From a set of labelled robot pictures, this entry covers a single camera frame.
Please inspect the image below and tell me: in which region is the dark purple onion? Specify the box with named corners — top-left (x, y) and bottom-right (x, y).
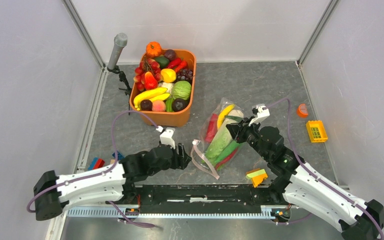
top-left (163, 49), bottom-right (177, 62)

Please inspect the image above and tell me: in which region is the yellow orange toy block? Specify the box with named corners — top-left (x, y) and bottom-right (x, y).
top-left (245, 168), bottom-right (268, 188)

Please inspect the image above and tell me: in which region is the dark purple plum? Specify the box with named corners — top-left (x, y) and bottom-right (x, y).
top-left (140, 99), bottom-right (153, 111)

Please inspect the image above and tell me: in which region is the grey microphone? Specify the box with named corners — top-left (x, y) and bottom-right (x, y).
top-left (107, 32), bottom-right (128, 71)

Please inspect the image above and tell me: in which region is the clear zip top bag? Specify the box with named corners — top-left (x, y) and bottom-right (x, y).
top-left (190, 97), bottom-right (244, 180)

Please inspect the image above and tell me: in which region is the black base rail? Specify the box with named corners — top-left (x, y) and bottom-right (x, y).
top-left (114, 184), bottom-right (292, 218)

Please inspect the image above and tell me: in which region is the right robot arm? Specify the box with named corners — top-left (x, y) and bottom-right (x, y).
top-left (226, 119), bottom-right (384, 240)

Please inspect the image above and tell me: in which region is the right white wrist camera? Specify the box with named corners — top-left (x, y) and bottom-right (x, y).
top-left (248, 103), bottom-right (270, 126)

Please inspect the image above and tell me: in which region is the orange mini pumpkin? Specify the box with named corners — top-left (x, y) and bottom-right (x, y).
top-left (145, 41), bottom-right (164, 58)

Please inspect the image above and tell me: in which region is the dark grape bunch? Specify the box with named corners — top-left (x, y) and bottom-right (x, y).
top-left (176, 68), bottom-right (194, 84)

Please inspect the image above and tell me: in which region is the yellow banana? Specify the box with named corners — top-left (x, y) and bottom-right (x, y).
top-left (133, 87), bottom-right (171, 110)
top-left (216, 104), bottom-right (236, 129)

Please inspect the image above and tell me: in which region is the yellow bell pepper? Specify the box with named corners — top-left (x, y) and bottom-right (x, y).
top-left (160, 68), bottom-right (177, 83)

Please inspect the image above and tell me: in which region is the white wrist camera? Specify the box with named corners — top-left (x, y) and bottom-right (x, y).
top-left (156, 125), bottom-right (176, 149)
top-left (248, 103), bottom-right (270, 126)

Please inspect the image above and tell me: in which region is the white cauliflower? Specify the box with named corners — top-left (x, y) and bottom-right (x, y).
top-left (158, 81), bottom-right (174, 94)

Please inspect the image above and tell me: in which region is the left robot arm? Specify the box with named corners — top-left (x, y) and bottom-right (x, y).
top-left (31, 143), bottom-right (192, 221)

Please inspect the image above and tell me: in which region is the green zucchini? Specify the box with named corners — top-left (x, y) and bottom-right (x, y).
top-left (214, 140), bottom-right (242, 164)

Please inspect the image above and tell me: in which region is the round green cabbage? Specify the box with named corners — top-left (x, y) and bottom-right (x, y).
top-left (171, 80), bottom-right (192, 101)

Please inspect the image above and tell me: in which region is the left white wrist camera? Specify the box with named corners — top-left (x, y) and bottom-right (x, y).
top-left (156, 125), bottom-right (176, 149)

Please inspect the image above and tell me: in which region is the purple cable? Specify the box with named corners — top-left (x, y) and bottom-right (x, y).
top-left (26, 109), bottom-right (163, 214)
top-left (264, 97), bottom-right (384, 240)

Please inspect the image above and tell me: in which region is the orange round cap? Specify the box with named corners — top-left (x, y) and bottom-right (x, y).
top-left (296, 103), bottom-right (309, 118)

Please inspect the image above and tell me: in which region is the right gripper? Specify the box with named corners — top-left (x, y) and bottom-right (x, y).
top-left (225, 116), bottom-right (270, 161)

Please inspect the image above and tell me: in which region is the peach fruit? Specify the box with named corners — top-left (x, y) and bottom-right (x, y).
top-left (151, 100), bottom-right (166, 112)

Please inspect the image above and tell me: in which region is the blue toy brick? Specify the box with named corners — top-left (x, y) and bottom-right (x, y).
top-left (112, 151), bottom-right (125, 161)

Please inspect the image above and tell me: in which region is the small red chili pair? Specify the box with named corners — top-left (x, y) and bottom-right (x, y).
top-left (166, 57), bottom-right (188, 74)

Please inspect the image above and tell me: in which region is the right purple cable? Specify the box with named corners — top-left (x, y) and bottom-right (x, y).
top-left (264, 97), bottom-right (384, 240)

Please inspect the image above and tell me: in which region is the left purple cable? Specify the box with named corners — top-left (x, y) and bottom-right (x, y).
top-left (26, 109), bottom-right (163, 214)

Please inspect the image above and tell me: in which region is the green avocado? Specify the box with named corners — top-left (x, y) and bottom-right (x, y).
top-left (153, 56), bottom-right (170, 69)

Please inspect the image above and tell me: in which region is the yellow plastic crate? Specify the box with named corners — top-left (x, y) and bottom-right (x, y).
top-left (305, 120), bottom-right (328, 143)

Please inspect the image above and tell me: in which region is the green napa cabbage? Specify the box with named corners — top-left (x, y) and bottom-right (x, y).
top-left (205, 126), bottom-right (233, 160)

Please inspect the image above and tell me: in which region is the small red block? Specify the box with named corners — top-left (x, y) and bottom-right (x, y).
top-left (87, 157), bottom-right (105, 171)

